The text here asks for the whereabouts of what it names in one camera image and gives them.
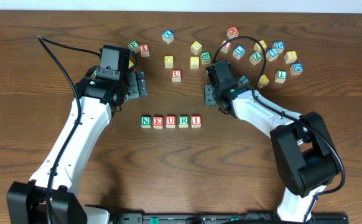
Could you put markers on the green B block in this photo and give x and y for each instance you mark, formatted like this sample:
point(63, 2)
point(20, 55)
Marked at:
point(205, 57)

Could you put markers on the green F block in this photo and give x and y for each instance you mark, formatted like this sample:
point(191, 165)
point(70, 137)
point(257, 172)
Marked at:
point(134, 46)

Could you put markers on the red E block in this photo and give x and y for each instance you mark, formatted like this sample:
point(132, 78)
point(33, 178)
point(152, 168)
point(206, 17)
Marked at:
point(157, 122)

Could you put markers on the blue X block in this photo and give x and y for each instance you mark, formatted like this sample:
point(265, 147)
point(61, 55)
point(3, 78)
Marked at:
point(168, 36)

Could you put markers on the yellow block right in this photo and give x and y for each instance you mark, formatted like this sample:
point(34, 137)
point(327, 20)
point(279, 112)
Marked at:
point(290, 57)

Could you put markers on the blue 2 block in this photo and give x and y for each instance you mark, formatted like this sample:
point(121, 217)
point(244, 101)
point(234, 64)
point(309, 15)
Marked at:
point(244, 80)

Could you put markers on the green N block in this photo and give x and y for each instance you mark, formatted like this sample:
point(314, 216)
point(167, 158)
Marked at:
point(146, 122)

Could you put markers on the yellow monkey picture block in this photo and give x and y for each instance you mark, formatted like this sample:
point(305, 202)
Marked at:
point(260, 46)

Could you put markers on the yellow block beside B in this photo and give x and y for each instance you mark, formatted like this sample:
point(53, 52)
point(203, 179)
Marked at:
point(194, 62)

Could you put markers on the green R block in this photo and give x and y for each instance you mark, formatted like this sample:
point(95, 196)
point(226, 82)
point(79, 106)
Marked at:
point(183, 121)

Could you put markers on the blue D block front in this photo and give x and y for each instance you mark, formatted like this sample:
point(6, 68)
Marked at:
point(296, 69)

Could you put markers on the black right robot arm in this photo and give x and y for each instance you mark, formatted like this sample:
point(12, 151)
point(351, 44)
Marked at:
point(306, 159)

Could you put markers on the yellow pen picture block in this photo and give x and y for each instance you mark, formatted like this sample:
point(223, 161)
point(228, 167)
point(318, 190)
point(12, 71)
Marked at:
point(263, 81)

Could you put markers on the blue d block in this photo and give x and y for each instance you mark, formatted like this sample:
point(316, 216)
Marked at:
point(278, 46)
point(296, 69)

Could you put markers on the red Y block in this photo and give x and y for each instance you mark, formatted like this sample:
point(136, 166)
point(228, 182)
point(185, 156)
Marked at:
point(144, 50)

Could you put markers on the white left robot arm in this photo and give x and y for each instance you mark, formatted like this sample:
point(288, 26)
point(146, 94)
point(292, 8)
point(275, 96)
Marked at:
point(50, 195)

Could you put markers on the blue L block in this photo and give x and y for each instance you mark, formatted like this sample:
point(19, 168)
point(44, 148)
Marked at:
point(239, 52)

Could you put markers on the blue 5 block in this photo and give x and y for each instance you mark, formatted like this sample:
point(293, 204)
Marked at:
point(272, 54)

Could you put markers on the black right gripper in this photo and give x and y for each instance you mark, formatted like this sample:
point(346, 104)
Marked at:
point(209, 95)

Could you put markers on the yellow block far left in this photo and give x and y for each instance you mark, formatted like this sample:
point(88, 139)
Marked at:
point(131, 63)

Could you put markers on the blue D block rear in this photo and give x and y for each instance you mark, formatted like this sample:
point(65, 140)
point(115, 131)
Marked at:
point(278, 46)

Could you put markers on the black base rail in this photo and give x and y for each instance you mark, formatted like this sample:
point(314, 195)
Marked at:
point(199, 218)

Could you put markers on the red U block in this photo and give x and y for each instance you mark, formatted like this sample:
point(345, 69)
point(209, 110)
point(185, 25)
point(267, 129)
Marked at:
point(170, 121)
point(176, 75)

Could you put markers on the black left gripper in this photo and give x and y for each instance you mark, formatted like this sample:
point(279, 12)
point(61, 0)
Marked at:
point(136, 84)

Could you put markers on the green Z block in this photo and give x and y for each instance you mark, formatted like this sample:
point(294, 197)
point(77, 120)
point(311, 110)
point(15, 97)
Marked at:
point(255, 58)

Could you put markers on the green 7 block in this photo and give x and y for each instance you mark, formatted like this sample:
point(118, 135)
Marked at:
point(281, 76)

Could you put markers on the red H block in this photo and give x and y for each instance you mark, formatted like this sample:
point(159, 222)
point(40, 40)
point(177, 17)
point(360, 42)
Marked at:
point(232, 32)

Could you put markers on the yellow O block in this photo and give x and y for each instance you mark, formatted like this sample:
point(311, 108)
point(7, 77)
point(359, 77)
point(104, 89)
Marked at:
point(169, 61)

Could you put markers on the red i block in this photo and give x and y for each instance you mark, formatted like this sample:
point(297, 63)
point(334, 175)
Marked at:
point(196, 121)
point(225, 46)

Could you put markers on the yellow block rear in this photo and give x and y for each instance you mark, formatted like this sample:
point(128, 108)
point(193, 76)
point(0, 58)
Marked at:
point(196, 47)

